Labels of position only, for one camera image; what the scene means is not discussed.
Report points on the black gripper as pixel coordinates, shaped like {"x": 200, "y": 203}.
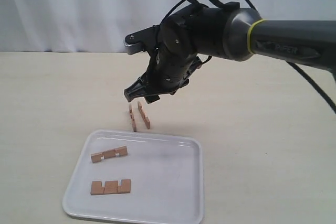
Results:
{"x": 166, "y": 74}

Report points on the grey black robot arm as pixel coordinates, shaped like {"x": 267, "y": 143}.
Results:
{"x": 229, "y": 32}

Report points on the white plastic tray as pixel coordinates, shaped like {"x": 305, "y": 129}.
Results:
{"x": 166, "y": 174}

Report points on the white backdrop curtain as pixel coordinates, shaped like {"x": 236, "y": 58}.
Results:
{"x": 101, "y": 25}

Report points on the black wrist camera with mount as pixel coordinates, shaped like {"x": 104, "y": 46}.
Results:
{"x": 142, "y": 41}

